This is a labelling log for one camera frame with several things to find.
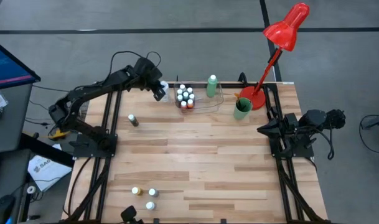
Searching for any black computer mouse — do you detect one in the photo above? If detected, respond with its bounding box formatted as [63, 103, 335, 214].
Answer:
[0, 195, 16, 223]

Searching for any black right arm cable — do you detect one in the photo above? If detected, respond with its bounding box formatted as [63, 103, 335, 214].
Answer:
[313, 127, 335, 161]

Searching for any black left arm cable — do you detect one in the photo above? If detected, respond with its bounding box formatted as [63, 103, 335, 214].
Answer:
[109, 50, 162, 82]

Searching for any large green paint bottle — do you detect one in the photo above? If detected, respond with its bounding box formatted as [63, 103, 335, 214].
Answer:
[206, 73, 218, 98]

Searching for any white glue bottle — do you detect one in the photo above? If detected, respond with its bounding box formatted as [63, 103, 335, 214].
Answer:
[160, 80, 171, 103]

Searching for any black computer monitor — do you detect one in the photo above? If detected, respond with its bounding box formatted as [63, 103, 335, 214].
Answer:
[0, 36, 42, 92]

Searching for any yellow clamp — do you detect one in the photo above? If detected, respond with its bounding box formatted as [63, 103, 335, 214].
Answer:
[49, 129, 71, 141]

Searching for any green plastic cup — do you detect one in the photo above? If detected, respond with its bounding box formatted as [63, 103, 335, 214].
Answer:
[233, 96, 253, 121]

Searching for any clear plastic storage bin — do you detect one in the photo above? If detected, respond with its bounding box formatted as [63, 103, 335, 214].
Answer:
[173, 81, 225, 115]

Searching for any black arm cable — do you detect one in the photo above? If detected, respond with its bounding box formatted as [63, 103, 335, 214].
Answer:
[109, 50, 162, 82]
[313, 127, 335, 161]

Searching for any white paper booklet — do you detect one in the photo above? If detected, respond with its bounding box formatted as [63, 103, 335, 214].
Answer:
[27, 143, 73, 192]

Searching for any grey computer desk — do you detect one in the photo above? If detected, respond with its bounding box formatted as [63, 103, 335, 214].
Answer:
[0, 83, 34, 224]

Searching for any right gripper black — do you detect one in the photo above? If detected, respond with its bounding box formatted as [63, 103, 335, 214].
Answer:
[256, 119, 288, 141]

